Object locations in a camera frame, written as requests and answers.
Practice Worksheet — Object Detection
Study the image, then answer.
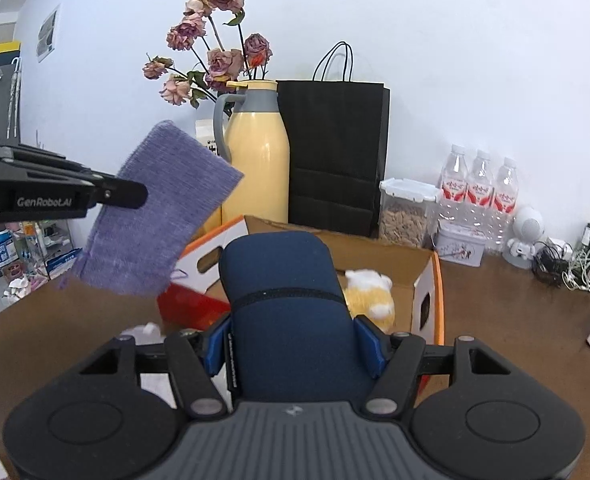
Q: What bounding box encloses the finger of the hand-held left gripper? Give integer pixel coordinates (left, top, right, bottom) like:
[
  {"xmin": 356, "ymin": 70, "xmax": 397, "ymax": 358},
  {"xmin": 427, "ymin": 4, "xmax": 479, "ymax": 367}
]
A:
[
  {"xmin": 91, "ymin": 175, "xmax": 149, "ymax": 210},
  {"xmin": 0, "ymin": 143, "xmax": 119, "ymax": 184}
]

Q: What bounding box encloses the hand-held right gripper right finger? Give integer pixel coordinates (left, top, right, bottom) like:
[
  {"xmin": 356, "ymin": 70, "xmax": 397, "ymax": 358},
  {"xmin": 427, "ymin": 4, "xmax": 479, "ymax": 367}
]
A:
[{"xmin": 353, "ymin": 314, "xmax": 514, "ymax": 417}]

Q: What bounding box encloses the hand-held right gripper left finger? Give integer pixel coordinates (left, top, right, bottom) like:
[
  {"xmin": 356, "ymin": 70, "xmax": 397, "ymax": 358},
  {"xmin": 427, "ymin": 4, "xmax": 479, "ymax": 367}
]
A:
[{"xmin": 77, "ymin": 316, "xmax": 233, "ymax": 420}]

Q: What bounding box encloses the purple knit cloth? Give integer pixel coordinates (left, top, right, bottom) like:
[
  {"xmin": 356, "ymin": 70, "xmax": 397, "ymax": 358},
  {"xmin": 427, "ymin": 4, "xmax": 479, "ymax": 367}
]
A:
[{"xmin": 59, "ymin": 120, "xmax": 246, "ymax": 297}]

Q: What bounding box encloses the red orange cardboard box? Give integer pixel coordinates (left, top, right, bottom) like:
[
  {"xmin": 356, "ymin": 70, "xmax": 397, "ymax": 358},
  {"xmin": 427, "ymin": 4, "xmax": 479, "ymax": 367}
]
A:
[{"xmin": 157, "ymin": 214, "xmax": 446, "ymax": 401}]

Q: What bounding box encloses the dark navy zip pouch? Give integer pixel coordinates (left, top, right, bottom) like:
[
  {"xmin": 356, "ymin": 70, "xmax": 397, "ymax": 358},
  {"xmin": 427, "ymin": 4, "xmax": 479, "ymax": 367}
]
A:
[{"xmin": 219, "ymin": 231, "xmax": 376, "ymax": 403}]

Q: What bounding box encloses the yellow white plush toy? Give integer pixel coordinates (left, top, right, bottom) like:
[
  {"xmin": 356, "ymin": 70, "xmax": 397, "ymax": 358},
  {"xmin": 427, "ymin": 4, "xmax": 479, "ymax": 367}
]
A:
[{"xmin": 344, "ymin": 269, "xmax": 396, "ymax": 333}]

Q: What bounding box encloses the storage rack with packets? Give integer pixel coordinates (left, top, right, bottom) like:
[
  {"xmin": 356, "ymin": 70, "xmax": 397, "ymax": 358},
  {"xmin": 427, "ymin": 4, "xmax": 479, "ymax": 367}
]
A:
[{"xmin": 0, "ymin": 217, "xmax": 83, "ymax": 306}]

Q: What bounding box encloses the white milk carton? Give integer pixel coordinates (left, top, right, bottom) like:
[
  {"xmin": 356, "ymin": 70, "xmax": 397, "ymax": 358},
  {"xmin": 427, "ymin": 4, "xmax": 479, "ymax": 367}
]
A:
[{"xmin": 195, "ymin": 117, "xmax": 228, "ymax": 162}]

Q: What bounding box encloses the printed tin box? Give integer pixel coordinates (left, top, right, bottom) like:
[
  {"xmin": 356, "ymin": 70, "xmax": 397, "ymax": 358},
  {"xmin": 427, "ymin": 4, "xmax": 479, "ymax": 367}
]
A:
[{"xmin": 432, "ymin": 221, "xmax": 486, "ymax": 267}]

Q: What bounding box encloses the clear container of seeds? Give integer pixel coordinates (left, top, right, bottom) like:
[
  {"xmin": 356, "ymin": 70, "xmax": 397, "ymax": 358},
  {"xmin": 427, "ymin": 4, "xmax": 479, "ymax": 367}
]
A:
[{"xmin": 379, "ymin": 178, "xmax": 440, "ymax": 249}]

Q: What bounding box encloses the yellow thermos jug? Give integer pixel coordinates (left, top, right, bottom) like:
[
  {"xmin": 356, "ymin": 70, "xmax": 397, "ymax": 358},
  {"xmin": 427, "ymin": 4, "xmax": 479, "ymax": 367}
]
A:
[{"xmin": 213, "ymin": 79, "xmax": 292, "ymax": 231}]

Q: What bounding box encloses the dried rose bouquet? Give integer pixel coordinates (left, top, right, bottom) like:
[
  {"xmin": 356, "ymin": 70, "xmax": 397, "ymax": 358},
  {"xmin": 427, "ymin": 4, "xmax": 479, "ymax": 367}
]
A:
[{"xmin": 142, "ymin": 0, "xmax": 274, "ymax": 110}]

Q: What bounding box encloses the white robot toy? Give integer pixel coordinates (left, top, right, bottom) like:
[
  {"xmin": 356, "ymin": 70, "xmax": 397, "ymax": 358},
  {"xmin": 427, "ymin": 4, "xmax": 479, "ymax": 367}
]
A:
[{"xmin": 502, "ymin": 205, "xmax": 546, "ymax": 270}]

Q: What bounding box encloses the black paper bag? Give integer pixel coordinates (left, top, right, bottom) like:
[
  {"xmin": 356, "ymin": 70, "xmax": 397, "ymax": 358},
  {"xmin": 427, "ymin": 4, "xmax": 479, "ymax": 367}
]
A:
[{"xmin": 276, "ymin": 41, "xmax": 392, "ymax": 238}]

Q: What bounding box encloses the wall poster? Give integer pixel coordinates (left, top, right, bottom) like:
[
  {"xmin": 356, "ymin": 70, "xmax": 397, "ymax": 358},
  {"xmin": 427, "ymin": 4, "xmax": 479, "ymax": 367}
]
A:
[{"xmin": 36, "ymin": 5, "xmax": 62, "ymax": 63}]

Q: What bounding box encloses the black charger with cable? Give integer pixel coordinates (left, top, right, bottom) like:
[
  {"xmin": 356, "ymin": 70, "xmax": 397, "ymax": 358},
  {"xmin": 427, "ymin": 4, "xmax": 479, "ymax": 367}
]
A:
[{"xmin": 531, "ymin": 241, "xmax": 573, "ymax": 288}]

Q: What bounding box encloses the white cable bundle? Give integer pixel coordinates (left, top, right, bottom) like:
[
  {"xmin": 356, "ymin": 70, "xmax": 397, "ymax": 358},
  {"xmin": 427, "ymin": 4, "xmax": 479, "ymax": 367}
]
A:
[{"xmin": 565, "ymin": 247, "xmax": 590, "ymax": 293}]

